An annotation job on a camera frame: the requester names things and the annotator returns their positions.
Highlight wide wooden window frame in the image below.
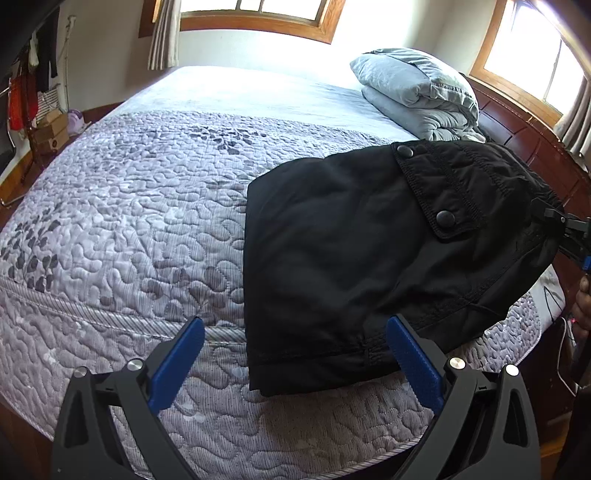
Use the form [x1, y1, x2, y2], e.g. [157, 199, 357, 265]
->
[179, 0, 347, 45]

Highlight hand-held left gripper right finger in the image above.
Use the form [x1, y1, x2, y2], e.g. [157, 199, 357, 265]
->
[385, 314, 541, 480]

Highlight white cable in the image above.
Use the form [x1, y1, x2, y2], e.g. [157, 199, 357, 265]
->
[555, 318, 579, 397]

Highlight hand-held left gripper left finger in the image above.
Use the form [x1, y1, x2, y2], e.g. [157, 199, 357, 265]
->
[51, 316, 206, 480]

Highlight red hanging garment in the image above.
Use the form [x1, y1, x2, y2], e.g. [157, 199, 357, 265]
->
[9, 71, 38, 131]

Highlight wooden headboard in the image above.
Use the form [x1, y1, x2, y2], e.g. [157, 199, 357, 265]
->
[462, 73, 591, 232]

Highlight person's right hand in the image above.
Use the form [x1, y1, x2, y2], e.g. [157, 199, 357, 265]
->
[573, 276, 591, 331]

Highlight black cable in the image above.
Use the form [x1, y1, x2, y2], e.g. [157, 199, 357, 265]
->
[541, 285, 571, 326]

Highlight folded grey duvet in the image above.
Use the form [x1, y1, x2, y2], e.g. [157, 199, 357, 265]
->
[349, 47, 486, 143]

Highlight black quilted jacket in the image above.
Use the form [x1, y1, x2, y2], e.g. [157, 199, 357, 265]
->
[243, 140, 567, 398]

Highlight beige curtain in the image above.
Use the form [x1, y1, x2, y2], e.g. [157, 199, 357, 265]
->
[148, 0, 183, 71]
[553, 76, 591, 158]

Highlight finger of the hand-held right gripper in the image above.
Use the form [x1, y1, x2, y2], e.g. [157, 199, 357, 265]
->
[531, 196, 583, 252]

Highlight white wire rack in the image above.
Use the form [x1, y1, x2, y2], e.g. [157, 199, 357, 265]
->
[37, 16, 77, 121]

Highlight tall wooden window frame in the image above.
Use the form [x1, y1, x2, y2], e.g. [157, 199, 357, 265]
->
[468, 0, 580, 131]

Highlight black hanging garment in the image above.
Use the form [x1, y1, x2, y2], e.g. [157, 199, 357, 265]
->
[34, 9, 62, 93]

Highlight bed with grey quilted cover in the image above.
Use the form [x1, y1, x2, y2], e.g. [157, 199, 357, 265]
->
[0, 65, 568, 480]

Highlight cardboard box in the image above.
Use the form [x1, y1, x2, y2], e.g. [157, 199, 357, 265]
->
[31, 111, 70, 154]

